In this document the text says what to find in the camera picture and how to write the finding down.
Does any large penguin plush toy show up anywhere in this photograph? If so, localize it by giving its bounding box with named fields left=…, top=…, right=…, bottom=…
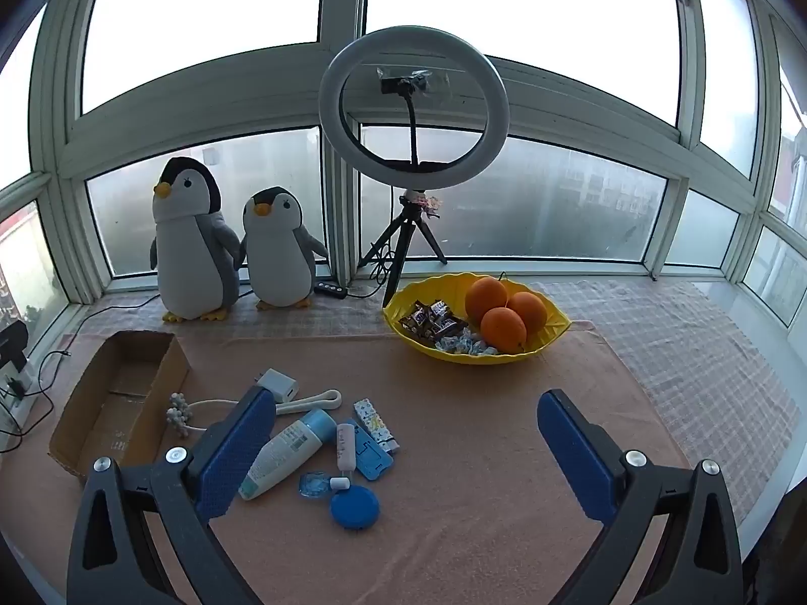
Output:
left=149, top=156, right=244, bottom=324

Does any blue round compact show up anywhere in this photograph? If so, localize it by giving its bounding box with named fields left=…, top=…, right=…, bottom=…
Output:
left=329, top=484, right=381, bottom=530

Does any clear blue small bottle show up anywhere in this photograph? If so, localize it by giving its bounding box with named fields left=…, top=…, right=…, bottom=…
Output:
left=298, top=470, right=351, bottom=500

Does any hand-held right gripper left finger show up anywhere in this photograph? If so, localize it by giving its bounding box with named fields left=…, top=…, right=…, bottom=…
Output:
left=66, top=384, right=278, bottom=605

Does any black USB cable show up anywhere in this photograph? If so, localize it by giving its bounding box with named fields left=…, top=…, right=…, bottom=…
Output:
left=0, top=346, right=72, bottom=455

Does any pile of brown wrapped chocolates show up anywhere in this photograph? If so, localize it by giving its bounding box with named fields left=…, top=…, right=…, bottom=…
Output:
left=398, top=300, right=471, bottom=338

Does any small patterned box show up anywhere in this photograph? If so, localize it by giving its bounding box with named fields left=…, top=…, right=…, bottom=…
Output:
left=352, top=398, right=402, bottom=453

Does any black ring light cable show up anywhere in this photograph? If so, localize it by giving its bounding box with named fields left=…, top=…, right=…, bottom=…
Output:
left=74, top=251, right=399, bottom=329

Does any white window frame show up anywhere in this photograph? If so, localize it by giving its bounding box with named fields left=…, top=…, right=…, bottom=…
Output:
left=0, top=0, right=807, bottom=304

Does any brown cardboard box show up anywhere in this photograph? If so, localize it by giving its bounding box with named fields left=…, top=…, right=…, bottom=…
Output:
left=48, top=330, right=191, bottom=485

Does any white charger adapter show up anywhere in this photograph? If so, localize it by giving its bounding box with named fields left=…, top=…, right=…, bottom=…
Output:
left=255, top=368, right=300, bottom=404

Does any white bottle with blue cap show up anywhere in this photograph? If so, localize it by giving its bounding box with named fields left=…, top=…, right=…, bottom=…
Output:
left=238, top=408, right=338, bottom=502

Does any small penguin plush toy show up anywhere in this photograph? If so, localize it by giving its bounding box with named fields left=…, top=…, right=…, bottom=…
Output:
left=238, top=187, right=330, bottom=311

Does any checked cloth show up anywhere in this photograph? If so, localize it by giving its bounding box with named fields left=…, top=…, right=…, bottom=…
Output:
left=76, top=277, right=801, bottom=486

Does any pile of blue white candies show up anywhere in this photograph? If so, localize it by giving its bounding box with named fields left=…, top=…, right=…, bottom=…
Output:
left=435, top=329, right=499, bottom=357

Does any white massager with grey balls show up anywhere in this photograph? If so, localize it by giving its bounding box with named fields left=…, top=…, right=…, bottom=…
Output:
left=165, top=389, right=343, bottom=439

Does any small pink tube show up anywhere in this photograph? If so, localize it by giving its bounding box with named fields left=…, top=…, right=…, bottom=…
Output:
left=336, top=422, right=358, bottom=473

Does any black power adapter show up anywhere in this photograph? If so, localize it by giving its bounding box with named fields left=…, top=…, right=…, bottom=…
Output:
left=0, top=321, right=30, bottom=372

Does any white ring light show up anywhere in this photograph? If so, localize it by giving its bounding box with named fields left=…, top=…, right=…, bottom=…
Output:
left=318, top=25, right=509, bottom=191

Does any white power strip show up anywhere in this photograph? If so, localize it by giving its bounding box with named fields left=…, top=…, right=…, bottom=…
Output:
left=0, top=373, right=40, bottom=433

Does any yellow leaf-shaped bowl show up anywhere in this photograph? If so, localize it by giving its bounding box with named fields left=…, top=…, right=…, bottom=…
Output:
left=383, top=272, right=572, bottom=367

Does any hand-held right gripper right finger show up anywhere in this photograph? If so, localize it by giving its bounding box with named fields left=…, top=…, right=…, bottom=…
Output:
left=537, top=389, right=745, bottom=605

